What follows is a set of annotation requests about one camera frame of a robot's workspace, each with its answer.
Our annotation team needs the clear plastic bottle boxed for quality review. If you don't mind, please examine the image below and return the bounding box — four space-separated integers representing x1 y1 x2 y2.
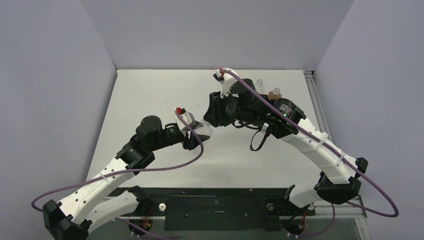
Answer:
195 119 214 137

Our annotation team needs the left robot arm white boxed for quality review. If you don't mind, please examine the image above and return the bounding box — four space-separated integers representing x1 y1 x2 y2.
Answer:
42 112 213 240

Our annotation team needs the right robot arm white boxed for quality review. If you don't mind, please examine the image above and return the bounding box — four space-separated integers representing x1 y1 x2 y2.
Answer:
203 82 362 214

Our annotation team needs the clear empty bottle upright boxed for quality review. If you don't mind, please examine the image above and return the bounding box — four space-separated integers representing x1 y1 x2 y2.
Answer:
254 79 265 95

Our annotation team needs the tea bottle red label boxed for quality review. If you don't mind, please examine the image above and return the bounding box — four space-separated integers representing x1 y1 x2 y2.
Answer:
267 87 282 101

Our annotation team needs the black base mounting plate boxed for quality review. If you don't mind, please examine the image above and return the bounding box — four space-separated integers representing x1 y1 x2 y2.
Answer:
99 187 339 232

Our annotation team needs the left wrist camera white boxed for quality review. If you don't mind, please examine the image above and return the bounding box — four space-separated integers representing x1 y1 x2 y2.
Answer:
174 107 197 135

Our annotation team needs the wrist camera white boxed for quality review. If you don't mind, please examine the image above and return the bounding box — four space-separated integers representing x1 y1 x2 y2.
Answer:
213 67 238 99
174 107 197 135

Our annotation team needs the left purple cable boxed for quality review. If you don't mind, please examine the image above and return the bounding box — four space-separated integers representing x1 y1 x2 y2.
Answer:
31 112 205 213

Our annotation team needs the purple cable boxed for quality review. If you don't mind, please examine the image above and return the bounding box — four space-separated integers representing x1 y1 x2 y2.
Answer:
31 112 205 213
220 68 400 219

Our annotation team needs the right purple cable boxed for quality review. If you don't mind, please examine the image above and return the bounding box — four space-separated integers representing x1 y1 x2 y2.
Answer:
220 68 400 219

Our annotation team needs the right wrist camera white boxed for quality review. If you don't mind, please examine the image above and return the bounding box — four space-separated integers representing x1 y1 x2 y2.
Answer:
213 67 238 99

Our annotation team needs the black cable loop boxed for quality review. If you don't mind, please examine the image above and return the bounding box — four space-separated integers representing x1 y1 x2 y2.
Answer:
231 120 271 152

